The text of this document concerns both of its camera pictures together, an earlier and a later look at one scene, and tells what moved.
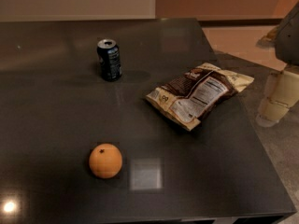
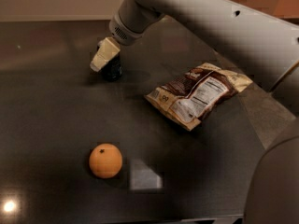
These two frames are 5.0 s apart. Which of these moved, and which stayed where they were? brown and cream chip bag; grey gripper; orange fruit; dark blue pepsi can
Moved: grey gripper
Stayed: brown and cream chip bag; orange fruit; dark blue pepsi can
